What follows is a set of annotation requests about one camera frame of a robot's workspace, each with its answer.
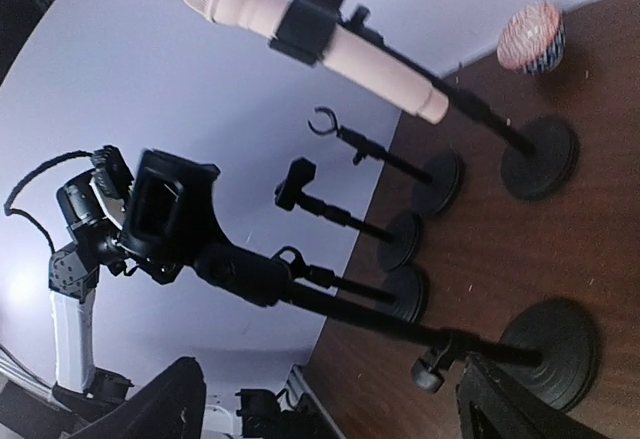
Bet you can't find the red patterned ceramic bowl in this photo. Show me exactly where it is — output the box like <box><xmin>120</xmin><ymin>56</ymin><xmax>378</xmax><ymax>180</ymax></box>
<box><xmin>496</xmin><ymin>0</ymin><xmax>566</xmax><ymax>75</ymax></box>

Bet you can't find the cream white microphone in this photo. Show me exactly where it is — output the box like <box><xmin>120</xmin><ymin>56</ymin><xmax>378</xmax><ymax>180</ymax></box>
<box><xmin>183</xmin><ymin>0</ymin><xmax>449</xmax><ymax>124</ymax></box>

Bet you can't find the black clamp microphone stand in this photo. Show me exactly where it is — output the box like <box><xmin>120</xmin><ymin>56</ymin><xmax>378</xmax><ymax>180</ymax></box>
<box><xmin>307</xmin><ymin>106</ymin><xmax>465</xmax><ymax>217</ymax></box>

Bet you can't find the black stand of glitter microphone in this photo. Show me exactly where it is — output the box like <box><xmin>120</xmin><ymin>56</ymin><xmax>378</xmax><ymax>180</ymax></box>
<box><xmin>274</xmin><ymin>157</ymin><xmax>423</xmax><ymax>272</ymax></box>

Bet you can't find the black stand of cream microphone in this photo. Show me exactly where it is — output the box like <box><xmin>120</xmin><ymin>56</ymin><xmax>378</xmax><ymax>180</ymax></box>
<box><xmin>269</xmin><ymin>0</ymin><xmax>580</xmax><ymax>201</ymax></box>

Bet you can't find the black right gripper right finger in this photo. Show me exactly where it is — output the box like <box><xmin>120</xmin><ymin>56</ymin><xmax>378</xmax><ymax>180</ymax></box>
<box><xmin>457</xmin><ymin>354</ymin><xmax>595</xmax><ymax>439</ymax></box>

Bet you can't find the black stand of purple microphone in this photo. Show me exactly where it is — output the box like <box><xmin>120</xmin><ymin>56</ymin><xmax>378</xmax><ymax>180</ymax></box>
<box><xmin>121</xmin><ymin>149</ymin><xmax>600</xmax><ymax>411</ymax></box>

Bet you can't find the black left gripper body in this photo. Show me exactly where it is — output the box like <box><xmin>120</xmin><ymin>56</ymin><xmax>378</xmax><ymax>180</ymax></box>
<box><xmin>99</xmin><ymin>236</ymin><xmax>182</xmax><ymax>284</ymax></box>

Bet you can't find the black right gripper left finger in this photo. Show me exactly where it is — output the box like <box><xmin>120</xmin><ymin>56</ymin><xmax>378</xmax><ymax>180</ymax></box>
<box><xmin>82</xmin><ymin>357</ymin><xmax>207</xmax><ymax>438</ymax></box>

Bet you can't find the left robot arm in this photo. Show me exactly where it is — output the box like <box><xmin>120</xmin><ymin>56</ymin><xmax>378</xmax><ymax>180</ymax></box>
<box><xmin>48</xmin><ymin>170</ymin><xmax>181</xmax><ymax>417</ymax></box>

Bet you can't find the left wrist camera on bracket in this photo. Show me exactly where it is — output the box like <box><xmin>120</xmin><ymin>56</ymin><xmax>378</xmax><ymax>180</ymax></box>
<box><xmin>90</xmin><ymin>145</ymin><xmax>134</xmax><ymax>230</ymax></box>

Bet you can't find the black stand of blue microphone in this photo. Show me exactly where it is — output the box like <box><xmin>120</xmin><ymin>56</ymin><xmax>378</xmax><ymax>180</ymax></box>
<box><xmin>273</xmin><ymin>246</ymin><xmax>429</xmax><ymax>323</ymax></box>

